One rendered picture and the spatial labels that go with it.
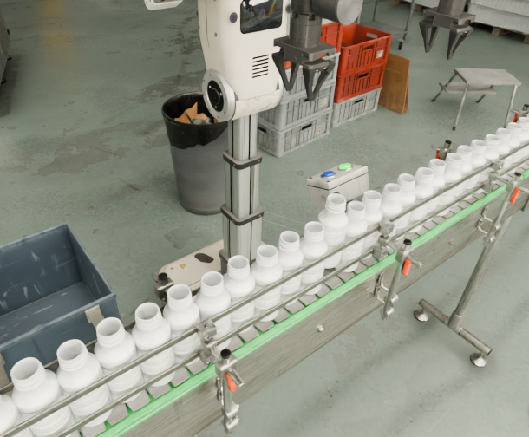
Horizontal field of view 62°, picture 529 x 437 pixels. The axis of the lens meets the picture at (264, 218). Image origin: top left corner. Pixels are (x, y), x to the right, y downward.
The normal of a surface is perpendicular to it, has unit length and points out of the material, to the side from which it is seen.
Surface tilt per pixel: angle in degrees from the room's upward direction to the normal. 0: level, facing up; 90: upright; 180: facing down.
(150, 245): 0
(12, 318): 0
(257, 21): 90
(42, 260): 90
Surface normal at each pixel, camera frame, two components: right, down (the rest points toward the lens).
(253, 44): 0.61, 0.50
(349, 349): 0.04, -0.78
